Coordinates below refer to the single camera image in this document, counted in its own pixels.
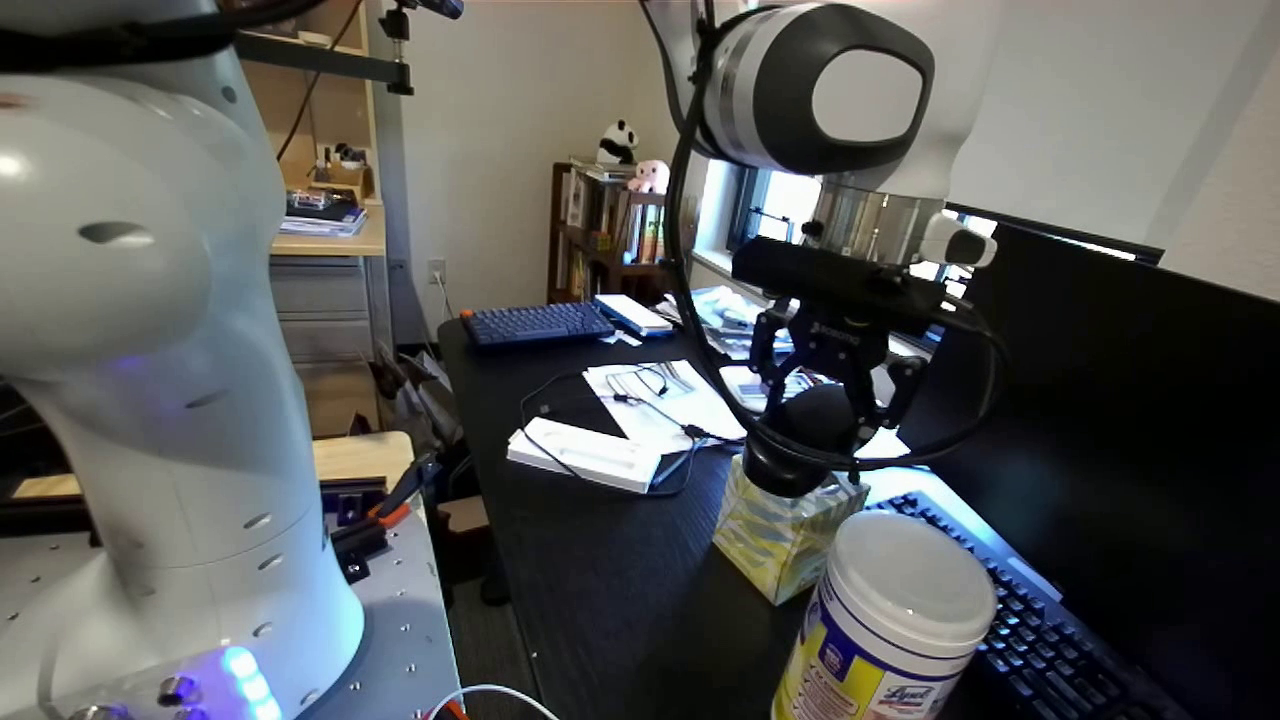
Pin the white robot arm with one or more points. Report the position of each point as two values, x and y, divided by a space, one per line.
136 316

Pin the white long box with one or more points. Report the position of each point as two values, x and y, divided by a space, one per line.
635 316

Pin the panda plush toy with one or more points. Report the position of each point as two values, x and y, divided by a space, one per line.
616 145

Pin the black computer monitor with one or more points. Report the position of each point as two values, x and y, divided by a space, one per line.
1131 449

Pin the white paper sheets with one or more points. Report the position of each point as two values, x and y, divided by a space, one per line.
663 412

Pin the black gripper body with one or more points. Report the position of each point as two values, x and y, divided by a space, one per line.
833 313

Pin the Lysol wipes container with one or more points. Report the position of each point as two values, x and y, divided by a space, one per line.
891 625

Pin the wooden bookshelf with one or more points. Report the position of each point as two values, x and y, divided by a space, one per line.
605 233

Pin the black keyboard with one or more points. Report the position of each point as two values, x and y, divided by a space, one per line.
1038 661

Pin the yellow patterned tissue box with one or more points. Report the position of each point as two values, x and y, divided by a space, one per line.
777 540

